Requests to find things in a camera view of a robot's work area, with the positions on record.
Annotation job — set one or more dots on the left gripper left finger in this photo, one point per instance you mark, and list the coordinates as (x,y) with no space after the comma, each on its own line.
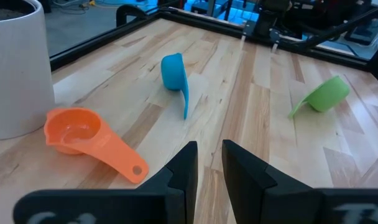
(176,193)

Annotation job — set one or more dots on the orange measuring cup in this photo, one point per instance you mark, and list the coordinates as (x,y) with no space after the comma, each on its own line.
(92,140)

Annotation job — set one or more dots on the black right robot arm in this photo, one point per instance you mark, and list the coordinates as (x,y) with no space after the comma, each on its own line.
(270,18)

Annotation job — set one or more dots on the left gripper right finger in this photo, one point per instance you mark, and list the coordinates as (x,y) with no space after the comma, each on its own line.
(263,193)

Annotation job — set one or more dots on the white plant pot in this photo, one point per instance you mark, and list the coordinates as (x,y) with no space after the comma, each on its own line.
(18,77)

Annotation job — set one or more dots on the light blue measuring cup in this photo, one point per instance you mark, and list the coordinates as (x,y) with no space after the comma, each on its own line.
(173,71)

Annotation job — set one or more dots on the green measuring cup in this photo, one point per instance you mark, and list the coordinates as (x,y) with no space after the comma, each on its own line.
(327,96)

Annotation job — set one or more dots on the black aluminium table frame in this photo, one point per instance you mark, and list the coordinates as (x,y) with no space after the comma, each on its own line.
(99,42)

